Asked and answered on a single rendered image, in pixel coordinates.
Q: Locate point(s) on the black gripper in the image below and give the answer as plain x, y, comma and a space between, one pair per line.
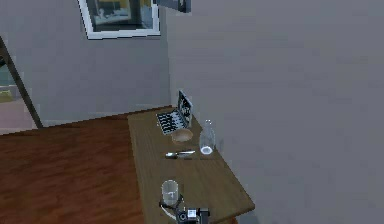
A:
181, 216

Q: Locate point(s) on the clear glass mug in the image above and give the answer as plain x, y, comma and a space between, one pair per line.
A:
170, 192

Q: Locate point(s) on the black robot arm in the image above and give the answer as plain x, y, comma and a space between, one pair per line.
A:
203, 216

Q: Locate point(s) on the brown wooden table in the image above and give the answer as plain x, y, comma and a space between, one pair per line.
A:
190, 180

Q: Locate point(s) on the silver metal spoon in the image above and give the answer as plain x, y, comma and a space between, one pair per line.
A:
180, 153

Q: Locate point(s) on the round brown bread loaf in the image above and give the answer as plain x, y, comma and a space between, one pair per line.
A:
182, 135

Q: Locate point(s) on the clear glass bottle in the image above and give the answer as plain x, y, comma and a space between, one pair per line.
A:
207, 138

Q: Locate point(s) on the open laptop with black keys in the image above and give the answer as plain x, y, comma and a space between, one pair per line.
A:
173, 121

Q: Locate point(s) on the dark brown door frame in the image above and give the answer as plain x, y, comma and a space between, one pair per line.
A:
20, 83

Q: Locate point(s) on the white framed wall picture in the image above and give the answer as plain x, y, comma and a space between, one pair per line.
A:
120, 16

